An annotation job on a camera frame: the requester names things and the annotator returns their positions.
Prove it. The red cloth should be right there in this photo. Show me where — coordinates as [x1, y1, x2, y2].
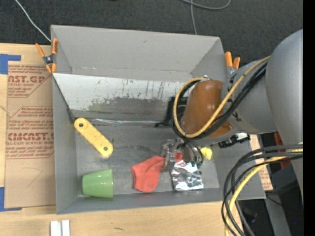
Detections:
[130, 152, 184, 193]

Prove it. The grey metal bin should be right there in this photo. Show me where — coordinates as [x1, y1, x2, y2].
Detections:
[50, 25, 267, 215]

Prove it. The black cylinder on white bracket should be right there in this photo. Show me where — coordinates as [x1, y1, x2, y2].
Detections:
[218, 132, 251, 149]

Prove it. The brown cardboard board, red print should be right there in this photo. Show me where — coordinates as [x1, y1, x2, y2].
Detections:
[0, 42, 57, 209]

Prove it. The silver foil packet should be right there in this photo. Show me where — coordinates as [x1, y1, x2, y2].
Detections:
[170, 160, 205, 192]

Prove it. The green cup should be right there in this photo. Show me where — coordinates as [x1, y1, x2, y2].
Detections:
[81, 168, 115, 199]

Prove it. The small yellow lump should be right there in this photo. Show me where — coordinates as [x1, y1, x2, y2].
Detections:
[200, 146, 213, 160]

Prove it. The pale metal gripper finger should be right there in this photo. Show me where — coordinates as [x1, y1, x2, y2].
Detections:
[161, 143, 173, 173]
[171, 139, 184, 162]

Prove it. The yellow flat bar with holes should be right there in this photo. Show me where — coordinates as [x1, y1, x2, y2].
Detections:
[73, 117, 114, 157]

